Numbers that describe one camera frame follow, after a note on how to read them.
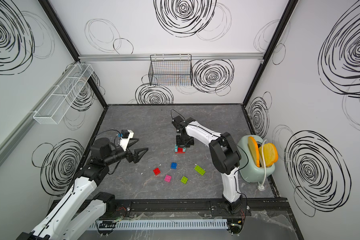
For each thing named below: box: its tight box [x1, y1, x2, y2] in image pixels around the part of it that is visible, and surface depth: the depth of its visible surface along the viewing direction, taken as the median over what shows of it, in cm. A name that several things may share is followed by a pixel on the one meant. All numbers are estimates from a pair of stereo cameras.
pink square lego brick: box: [164, 174, 172, 183], surface depth 84 cm
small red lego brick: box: [153, 167, 161, 176], surface depth 86 cm
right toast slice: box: [259, 142, 279, 167], surface depth 72 cm
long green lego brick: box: [194, 165, 206, 176], surface depth 88 cm
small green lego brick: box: [180, 176, 189, 184], surface depth 84 cm
